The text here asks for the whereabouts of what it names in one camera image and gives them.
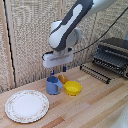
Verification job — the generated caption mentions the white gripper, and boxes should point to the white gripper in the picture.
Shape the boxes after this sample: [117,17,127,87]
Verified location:
[42,47,75,76]

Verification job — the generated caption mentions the cobalt blue cup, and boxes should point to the cobalt blue cup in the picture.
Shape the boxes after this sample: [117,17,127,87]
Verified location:
[45,75,63,96]

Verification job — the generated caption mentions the small orange cup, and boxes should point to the small orange cup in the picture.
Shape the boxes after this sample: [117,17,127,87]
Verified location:
[57,74,70,85]

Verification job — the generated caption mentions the yellow plastic bowl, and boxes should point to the yellow plastic bowl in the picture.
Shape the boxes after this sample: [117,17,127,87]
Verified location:
[63,80,83,97]

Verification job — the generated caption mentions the white patterned plate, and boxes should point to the white patterned plate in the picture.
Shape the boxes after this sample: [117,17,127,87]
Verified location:
[4,89,50,124]

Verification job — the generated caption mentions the black toaster oven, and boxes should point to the black toaster oven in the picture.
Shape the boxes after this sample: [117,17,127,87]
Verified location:
[91,37,128,80]

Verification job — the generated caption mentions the black wire rack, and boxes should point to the black wire rack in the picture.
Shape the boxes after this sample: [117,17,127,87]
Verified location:
[79,63,112,85]

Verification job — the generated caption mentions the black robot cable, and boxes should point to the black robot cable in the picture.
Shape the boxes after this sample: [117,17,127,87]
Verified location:
[73,6,128,55]

